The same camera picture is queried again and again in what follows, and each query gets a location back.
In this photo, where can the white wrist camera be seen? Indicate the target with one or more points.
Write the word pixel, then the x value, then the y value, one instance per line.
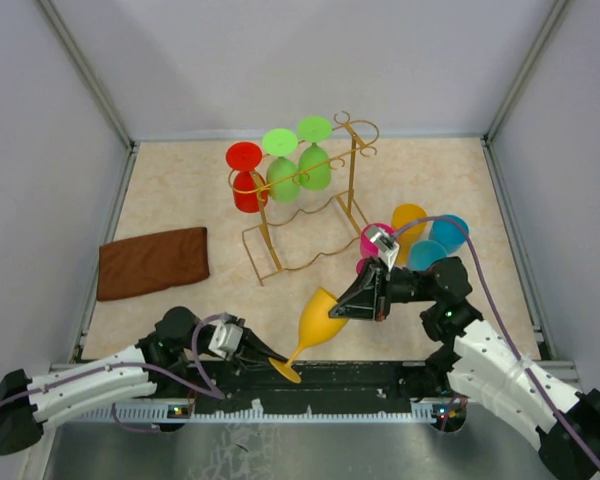
pixel 226 336
pixel 387 247

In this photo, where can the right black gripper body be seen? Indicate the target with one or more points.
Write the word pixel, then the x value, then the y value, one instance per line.
pixel 384 292

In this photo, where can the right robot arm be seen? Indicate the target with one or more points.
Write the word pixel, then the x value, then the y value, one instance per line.
pixel 561 422

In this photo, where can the green wine glass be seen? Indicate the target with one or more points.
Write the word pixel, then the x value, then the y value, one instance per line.
pixel 280 143
pixel 315 172

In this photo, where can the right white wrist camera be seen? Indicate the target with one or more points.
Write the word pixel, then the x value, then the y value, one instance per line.
pixel 387 247

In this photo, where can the gold wire glass rack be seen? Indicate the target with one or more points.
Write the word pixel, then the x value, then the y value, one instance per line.
pixel 350 140

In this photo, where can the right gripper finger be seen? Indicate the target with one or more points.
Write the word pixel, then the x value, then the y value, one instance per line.
pixel 361 293
pixel 353 311

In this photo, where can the magenta wine glass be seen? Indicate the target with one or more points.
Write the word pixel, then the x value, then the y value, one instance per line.
pixel 367 248

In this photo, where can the brown folded cloth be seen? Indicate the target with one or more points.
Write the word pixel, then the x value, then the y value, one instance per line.
pixel 151 263

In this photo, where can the red wine glass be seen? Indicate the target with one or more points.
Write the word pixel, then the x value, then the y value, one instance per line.
pixel 243 157

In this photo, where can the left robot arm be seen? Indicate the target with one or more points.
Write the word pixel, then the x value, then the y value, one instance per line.
pixel 163 363

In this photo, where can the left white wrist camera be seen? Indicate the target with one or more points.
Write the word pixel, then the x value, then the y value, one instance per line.
pixel 226 336

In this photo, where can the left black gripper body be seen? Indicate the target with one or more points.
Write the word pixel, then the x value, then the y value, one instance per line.
pixel 235 360

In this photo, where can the light blue wine glass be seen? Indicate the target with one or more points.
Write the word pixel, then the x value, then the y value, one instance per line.
pixel 424 253

